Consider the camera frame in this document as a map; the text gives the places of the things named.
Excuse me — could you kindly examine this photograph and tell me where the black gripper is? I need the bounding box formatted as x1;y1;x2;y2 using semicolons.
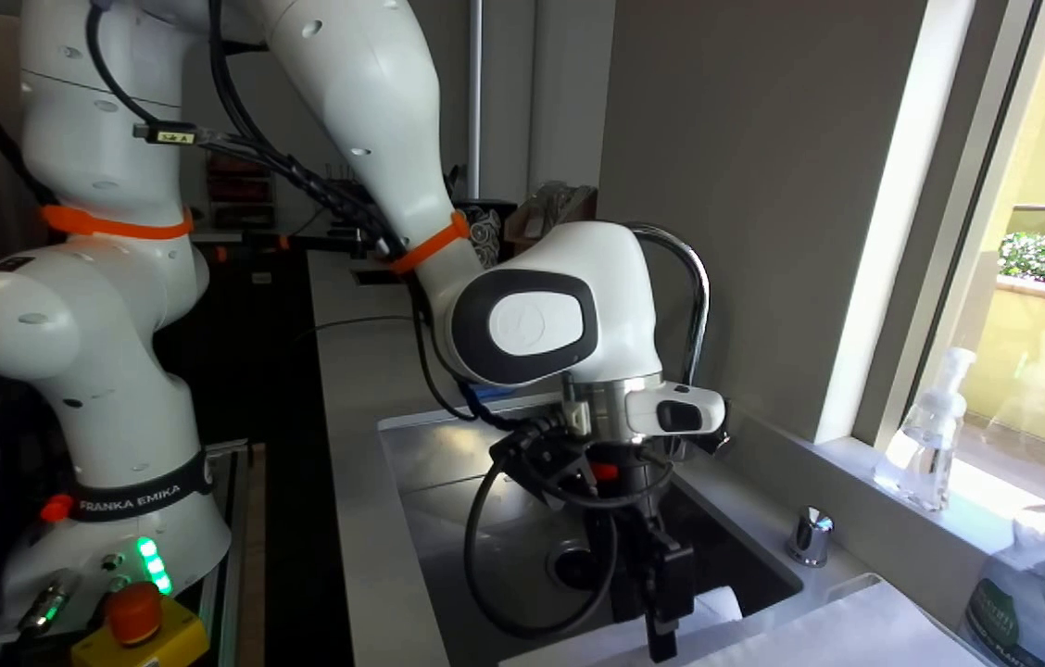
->
583;445;695;663

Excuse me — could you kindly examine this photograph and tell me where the chrome sink knob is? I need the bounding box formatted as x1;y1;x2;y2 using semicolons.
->
788;507;837;566

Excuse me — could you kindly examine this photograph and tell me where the stainless steel sink basin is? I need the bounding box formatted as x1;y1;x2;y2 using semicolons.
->
383;417;803;667

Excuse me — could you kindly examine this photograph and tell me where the clear soap dispenser bottle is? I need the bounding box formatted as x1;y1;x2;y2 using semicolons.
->
886;348;975;511

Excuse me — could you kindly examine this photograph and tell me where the chrome gooseneck faucet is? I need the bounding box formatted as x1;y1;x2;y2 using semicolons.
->
636;226;711;384

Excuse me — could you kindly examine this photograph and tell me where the yellow emergency stop button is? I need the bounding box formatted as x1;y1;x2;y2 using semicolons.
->
68;585;210;667

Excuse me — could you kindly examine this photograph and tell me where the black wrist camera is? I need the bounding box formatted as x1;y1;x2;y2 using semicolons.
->
489;423;588;495

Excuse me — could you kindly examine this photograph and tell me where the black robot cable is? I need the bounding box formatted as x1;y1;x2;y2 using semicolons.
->
460;454;625;645

